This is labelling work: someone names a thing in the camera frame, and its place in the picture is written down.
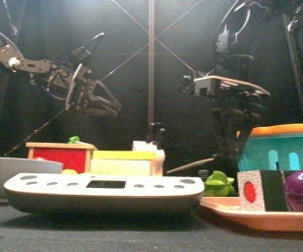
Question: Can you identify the teal basket with orange rim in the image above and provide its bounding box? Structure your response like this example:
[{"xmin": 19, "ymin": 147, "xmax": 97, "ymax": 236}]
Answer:
[{"xmin": 236, "ymin": 123, "xmax": 303, "ymax": 172}]

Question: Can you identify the yellow and cream toy block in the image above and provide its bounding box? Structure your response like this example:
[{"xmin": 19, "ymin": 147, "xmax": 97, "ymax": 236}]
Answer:
[{"xmin": 90, "ymin": 150, "xmax": 157, "ymax": 177}]

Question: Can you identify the red wooden box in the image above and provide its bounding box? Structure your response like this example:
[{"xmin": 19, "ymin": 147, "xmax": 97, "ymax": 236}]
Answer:
[{"xmin": 25, "ymin": 141, "xmax": 100, "ymax": 174}]

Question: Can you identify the thin diagonal brace rod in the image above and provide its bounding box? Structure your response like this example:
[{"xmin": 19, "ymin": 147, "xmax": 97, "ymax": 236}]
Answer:
[{"xmin": 3, "ymin": 108, "xmax": 69, "ymax": 158}]

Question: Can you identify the white toy knife block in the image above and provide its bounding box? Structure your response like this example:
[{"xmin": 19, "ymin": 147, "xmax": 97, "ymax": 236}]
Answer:
[{"xmin": 131, "ymin": 140, "xmax": 168, "ymax": 177}]

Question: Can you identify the toy sushi roll block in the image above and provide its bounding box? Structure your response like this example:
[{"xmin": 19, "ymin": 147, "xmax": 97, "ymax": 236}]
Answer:
[{"xmin": 236, "ymin": 169, "xmax": 292, "ymax": 213}]

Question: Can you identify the white toy control panel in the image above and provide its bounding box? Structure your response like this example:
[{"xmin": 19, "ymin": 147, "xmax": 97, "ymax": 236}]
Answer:
[{"xmin": 3, "ymin": 172, "xmax": 207, "ymax": 217}]

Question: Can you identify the pink plastic tray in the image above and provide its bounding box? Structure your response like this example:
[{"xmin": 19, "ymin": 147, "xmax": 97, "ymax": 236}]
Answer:
[{"xmin": 199, "ymin": 195, "xmax": 303, "ymax": 233}]

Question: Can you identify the grey bowl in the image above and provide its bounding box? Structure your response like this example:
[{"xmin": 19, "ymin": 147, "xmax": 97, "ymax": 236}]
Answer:
[{"xmin": 0, "ymin": 156, "xmax": 65, "ymax": 199}]

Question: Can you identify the white cable on left gripper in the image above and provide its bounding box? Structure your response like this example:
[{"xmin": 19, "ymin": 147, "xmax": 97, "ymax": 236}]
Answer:
[{"xmin": 65, "ymin": 62, "xmax": 85, "ymax": 111}]

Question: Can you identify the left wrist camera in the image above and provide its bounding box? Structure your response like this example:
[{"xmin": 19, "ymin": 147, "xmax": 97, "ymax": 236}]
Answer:
[{"xmin": 69, "ymin": 45, "xmax": 93, "ymax": 64}]

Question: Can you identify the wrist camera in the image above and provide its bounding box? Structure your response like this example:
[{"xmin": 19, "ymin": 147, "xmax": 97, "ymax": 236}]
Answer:
[
  {"xmin": 177, "ymin": 74, "xmax": 196, "ymax": 95},
  {"xmin": 69, "ymin": 45, "xmax": 93, "ymax": 64}
]

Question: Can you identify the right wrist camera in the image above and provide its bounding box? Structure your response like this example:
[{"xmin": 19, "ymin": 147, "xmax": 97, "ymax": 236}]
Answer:
[{"xmin": 177, "ymin": 74, "xmax": 196, "ymax": 95}]

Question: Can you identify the black toy knife handle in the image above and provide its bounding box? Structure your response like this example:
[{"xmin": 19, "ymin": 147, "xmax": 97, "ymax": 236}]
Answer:
[
  {"xmin": 155, "ymin": 122, "xmax": 168, "ymax": 150},
  {"xmin": 147, "ymin": 122, "xmax": 159, "ymax": 144}
]

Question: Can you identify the vertical metal frame pole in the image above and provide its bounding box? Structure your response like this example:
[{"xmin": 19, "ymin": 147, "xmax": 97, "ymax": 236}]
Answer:
[{"xmin": 147, "ymin": 0, "xmax": 157, "ymax": 126}]

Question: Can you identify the slanted metal frame post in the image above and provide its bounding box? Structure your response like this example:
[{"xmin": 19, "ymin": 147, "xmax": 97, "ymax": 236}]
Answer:
[{"xmin": 282, "ymin": 13, "xmax": 303, "ymax": 123}]

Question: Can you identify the cable loop on right arm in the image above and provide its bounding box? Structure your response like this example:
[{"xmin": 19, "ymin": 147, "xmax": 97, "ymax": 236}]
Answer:
[{"xmin": 219, "ymin": 0, "xmax": 267, "ymax": 45}]

